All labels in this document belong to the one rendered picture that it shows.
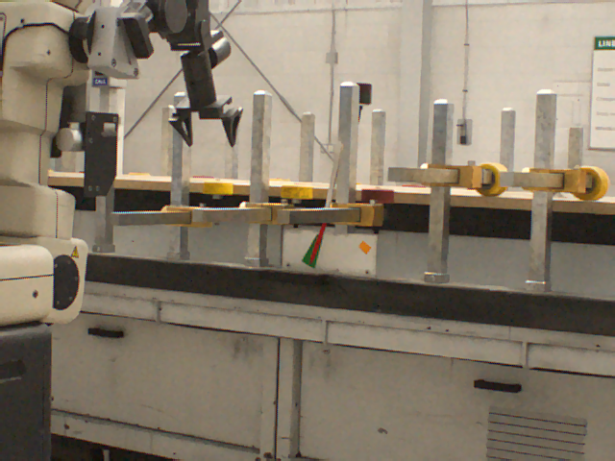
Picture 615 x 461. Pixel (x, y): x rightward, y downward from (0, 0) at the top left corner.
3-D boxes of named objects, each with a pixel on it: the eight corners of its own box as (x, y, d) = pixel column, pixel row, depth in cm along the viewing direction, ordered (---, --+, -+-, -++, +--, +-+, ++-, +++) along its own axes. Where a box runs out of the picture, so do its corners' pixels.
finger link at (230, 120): (218, 138, 255) (209, 97, 251) (249, 139, 252) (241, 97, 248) (205, 153, 250) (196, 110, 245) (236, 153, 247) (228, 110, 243)
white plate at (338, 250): (374, 278, 287) (375, 234, 286) (281, 269, 301) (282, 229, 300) (375, 278, 288) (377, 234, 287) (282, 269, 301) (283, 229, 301)
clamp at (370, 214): (372, 226, 287) (373, 205, 287) (323, 223, 294) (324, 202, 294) (383, 226, 292) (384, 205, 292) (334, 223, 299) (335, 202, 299)
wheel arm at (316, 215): (289, 228, 263) (290, 207, 263) (276, 227, 265) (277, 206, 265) (386, 224, 300) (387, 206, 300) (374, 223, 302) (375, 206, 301)
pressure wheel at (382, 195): (382, 235, 294) (384, 187, 293) (354, 233, 298) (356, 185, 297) (398, 234, 300) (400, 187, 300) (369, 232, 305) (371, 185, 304)
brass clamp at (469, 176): (471, 187, 273) (472, 165, 273) (417, 185, 280) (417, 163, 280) (481, 188, 278) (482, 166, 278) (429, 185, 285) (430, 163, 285)
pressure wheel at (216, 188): (234, 223, 325) (235, 180, 325) (205, 223, 323) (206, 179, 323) (228, 222, 333) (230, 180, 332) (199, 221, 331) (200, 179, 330)
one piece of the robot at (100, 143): (76, 197, 224) (79, 79, 223) (-37, 191, 236) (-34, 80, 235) (125, 196, 238) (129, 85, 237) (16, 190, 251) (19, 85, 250)
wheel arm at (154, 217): (119, 229, 292) (120, 211, 292) (109, 228, 294) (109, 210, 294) (226, 225, 329) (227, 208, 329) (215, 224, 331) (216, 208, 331)
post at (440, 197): (438, 309, 279) (447, 99, 277) (425, 308, 281) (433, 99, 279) (445, 308, 282) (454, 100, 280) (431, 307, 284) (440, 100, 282)
